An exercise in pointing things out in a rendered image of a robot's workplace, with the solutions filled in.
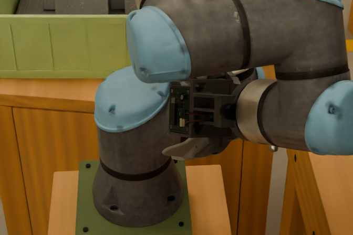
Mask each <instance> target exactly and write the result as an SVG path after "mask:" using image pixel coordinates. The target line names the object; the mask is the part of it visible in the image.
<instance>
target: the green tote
mask: <svg viewBox="0 0 353 235"><path fill-rule="evenodd" d="M19 2H20V0H0V78H23V79H105V78H106V77H107V76H109V75H110V74H112V73H113V72H115V71H117V70H119V69H122V68H125V67H128V66H132V64H131V61H130V54H129V51H128V44H127V35H126V21H127V17H128V15H15V14H16V11H17V8H18V4H19Z"/></svg>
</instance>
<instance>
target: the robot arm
mask: <svg viewBox="0 0 353 235"><path fill-rule="evenodd" d="M135 2H136V5H137V8H138V10H134V11H132V12H131V13H130V14H129V15H128V17H127V21H126V35H127V44H128V51H129V54H130V61H131V64H132V66H128V67H125V68H122V69H119V70H117V71H115V72H113V73H112V74H110V75H109V76H107V77H106V78H105V79H104V81H103V82H102V83H101V84H100V85H99V87H98V89H97V91H96V94H95V111H94V118H95V123H96V126H97V136H98V146H99V156H100V163H99V166H98V169H97V173H96V176H95V179H94V183H93V186H92V194H93V200H94V205H95V208H96V210H97V211H98V212H99V213H100V214H101V215H102V216H103V217H104V218H105V219H107V220H108V221H110V222H112V223H114V224H117V225H120V226H124V227H133V228H139V227H147V226H152V225H156V224H157V223H161V222H163V221H165V220H166V219H168V218H169V217H171V216H172V215H173V214H174V213H175V212H176V211H177V210H178V208H179V207H180V205H181V203H182V199H183V182H182V178H181V175H180V173H179V171H178V169H177V167H176V165H175V163H174V160H173V159H175V160H178V161H184V160H190V159H196V158H201V157H208V156H212V155H217V154H219V153H221V152H223V151H224V150H225V149H226V148H227V146H228V145H229V143H230V141H232V140H236V139H238V138H240V139H242V140H245V141H250V142H253V143H256V144H263V145H269V150H270V151H271V152H276V151H278V147H282V148H289V149H295V150H300V151H307V152H312V153H314V154H317V155H335V156H338V155H343V156H348V155H353V81H351V77H350V69H349V68H348V58H347V48H346V38H345V28H344V18H343V12H342V10H344V5H343V3H342V0H135ZM269 65H274V68H275V77H276V79H266V76H265V73H264V70H263V69H262V66H269Z"/></svg>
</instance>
